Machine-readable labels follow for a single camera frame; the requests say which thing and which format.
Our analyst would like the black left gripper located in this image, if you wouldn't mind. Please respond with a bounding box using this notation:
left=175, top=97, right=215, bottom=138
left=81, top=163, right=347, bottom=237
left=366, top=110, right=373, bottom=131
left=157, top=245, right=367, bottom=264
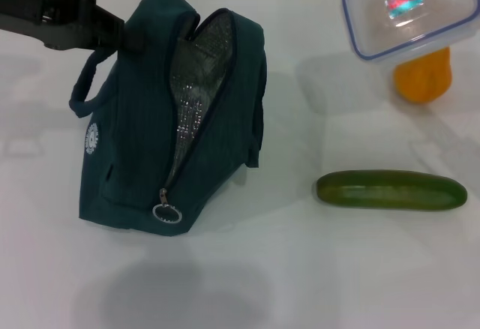
left=0, top=0, right=147, bottom=53

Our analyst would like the dark teal insulated lunch bag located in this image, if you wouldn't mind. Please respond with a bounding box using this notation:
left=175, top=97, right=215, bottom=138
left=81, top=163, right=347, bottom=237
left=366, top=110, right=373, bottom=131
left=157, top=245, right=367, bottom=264
left=69, top=0, right=268, bottom=238

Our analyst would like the yellow orange pear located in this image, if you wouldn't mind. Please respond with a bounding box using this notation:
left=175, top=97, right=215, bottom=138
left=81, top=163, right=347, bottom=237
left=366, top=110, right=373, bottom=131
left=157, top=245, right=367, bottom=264
left=393, top=46, right=454, bottom=104

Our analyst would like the green cucumber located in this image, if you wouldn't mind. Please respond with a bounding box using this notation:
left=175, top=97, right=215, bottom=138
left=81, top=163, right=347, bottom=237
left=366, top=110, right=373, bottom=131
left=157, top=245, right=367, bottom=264
left=316, top=169, right=469, bottom=211

